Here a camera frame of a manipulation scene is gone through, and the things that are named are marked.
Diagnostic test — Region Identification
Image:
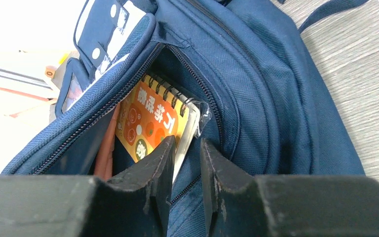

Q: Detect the orange spiral notepad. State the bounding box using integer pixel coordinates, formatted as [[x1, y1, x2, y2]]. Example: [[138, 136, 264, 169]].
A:
[[115, 74, 212, 181]]

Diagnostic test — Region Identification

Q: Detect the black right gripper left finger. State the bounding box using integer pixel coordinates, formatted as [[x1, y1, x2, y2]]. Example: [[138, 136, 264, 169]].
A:
[[0, 136, 175, 237]]

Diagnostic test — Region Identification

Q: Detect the navy blue backpack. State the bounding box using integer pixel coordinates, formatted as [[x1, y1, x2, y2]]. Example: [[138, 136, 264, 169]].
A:
[[0, 0, 370, 237]]

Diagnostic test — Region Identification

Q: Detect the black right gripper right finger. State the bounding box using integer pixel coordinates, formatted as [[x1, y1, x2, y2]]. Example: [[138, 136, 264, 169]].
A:
[[200, 139, 379, 237]]

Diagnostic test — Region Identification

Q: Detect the orange pen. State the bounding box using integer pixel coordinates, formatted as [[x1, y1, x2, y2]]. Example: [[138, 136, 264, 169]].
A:
[[94, 105, 120, 181]]

